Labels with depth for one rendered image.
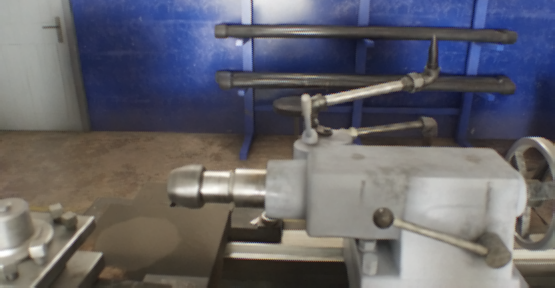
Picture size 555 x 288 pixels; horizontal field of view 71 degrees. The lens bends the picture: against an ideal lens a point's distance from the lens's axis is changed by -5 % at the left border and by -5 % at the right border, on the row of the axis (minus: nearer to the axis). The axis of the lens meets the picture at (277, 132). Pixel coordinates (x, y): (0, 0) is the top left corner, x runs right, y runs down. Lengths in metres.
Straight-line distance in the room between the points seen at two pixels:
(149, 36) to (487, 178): 3.52
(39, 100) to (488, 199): 4.30
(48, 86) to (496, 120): 4.39
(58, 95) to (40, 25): 0.69
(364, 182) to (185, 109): 3.43
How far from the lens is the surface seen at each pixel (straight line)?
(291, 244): 1.05
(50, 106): 4.59
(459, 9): 3.95
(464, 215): 0.78
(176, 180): 0.79
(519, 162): 0.94
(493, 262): 0.78
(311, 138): 0.81
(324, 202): 0.72
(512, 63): 4.24
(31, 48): 4.51
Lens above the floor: 1.48
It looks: 21 degrees down
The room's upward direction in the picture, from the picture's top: straight up
